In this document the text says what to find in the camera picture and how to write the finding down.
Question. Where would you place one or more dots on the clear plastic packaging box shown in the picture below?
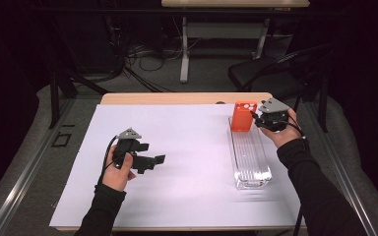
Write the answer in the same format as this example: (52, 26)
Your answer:
(249, 157)

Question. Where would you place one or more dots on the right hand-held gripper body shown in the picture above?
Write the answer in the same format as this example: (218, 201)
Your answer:
(274, 114)

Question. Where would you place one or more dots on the black folding chair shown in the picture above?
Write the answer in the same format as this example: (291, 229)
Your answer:
(259, 73)

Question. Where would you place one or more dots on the black metal stand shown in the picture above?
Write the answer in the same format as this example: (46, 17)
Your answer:
(54, 98)

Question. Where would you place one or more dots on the white-legged wooden desk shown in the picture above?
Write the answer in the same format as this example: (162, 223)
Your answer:
(236, 3)

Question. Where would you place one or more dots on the orange phone case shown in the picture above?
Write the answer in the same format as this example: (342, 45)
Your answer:
(242, 118)

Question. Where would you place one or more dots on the person's left hand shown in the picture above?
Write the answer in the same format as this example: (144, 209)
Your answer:
(118, 178)

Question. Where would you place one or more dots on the white table mat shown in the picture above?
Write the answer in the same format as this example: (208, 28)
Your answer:
(183, 131)

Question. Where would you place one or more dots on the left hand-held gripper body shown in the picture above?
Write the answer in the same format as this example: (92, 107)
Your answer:
(124, 146)

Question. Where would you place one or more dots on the metal floor rail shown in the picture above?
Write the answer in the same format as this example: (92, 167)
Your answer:
(23, 177)
(347, 183)

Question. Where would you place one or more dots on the person's right hand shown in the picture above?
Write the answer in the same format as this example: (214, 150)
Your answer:
(287, 136)

